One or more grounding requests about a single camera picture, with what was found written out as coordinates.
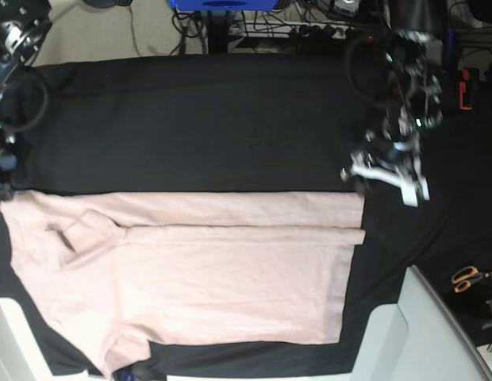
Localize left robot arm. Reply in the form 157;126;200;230
340;30;443;207

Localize white table frame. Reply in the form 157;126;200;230
351;266;492;381
0;298;90;381

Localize blue box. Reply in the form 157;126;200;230
168;0;278;12

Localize black tablecloth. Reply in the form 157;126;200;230
12;54;492;379

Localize white table frame right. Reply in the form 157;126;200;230
351;266;492;381

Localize pink T-shirt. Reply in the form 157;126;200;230
0;190;365;376

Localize white table frame left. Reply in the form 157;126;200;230
0;298;90;381

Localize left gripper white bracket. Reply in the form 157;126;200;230
340;137;430;206

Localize orange handled scissors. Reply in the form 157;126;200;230
451;266;492;294

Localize red black tool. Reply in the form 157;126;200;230
458;67;480;111

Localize white power strip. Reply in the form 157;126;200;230
229;20;351;40

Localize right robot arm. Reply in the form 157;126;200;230
0;0;52;200

